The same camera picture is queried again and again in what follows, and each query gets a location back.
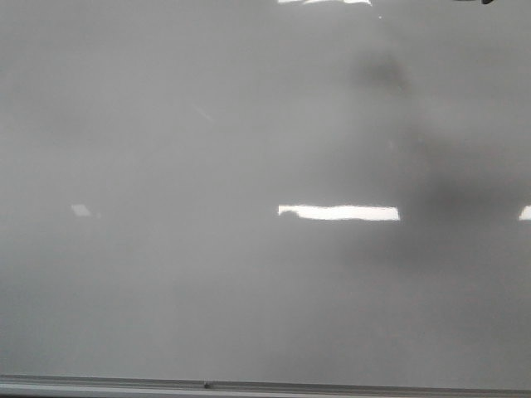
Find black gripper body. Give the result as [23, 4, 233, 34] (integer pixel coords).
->
[454, 0, 494, 5]

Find white glossy whiteboard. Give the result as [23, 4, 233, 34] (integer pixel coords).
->
[1, 1, 530, 390]

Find grey aluminium whiteboard tray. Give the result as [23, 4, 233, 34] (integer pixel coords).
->
[1, 375, 530, 397]

